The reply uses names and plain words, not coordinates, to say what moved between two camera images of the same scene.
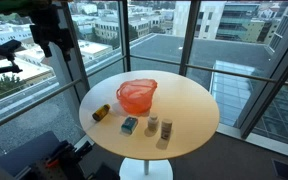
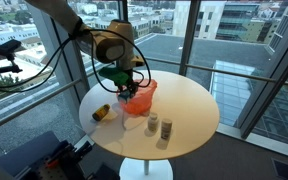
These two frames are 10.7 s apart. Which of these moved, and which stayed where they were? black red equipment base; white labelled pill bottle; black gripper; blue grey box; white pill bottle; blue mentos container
Moved: black gripper; blue mentos container
Stayed: white labelled pill bottle; white pill bottle; blue grey box; black red equipment base
